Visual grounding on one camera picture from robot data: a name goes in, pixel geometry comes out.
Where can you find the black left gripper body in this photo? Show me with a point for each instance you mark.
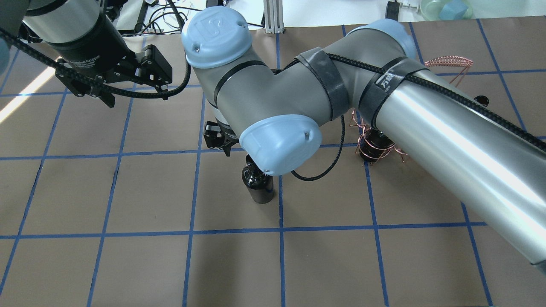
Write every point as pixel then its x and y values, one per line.
pixel 91 50

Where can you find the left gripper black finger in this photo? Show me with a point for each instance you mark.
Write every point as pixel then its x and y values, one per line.
pixel 153 69
pixel 103 92

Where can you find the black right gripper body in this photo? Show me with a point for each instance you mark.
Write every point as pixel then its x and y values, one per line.
pixel 214 135

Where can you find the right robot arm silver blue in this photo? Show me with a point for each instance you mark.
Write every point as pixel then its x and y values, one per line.
pixel 491 165

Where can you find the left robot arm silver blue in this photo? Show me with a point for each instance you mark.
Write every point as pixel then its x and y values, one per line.
pixel 59 21

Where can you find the near wine bottle in basket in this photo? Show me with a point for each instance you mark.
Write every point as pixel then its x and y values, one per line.
pixel 374 145

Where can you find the wine bottle in basket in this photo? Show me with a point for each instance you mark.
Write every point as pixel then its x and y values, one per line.
pixel 374 145
pixel 482 100

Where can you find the far wine bottle in basket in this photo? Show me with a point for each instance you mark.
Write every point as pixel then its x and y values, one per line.
pixel 482 100

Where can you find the brown paper table mat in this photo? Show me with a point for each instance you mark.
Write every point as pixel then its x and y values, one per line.
pixel 127 206

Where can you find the black power adapter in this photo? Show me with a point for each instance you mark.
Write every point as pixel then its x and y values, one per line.
pixel 392 10

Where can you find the green glass bowl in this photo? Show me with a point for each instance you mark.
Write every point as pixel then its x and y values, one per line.
pixel 435 10

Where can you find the blue foam cube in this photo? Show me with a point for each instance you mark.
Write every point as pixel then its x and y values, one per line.
pixel 453 10

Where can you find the aluminium frame post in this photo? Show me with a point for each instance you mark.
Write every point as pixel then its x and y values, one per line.
pixel 273 17

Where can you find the copper wire wine basket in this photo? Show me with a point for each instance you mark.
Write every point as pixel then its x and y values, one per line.
pixel 444 61

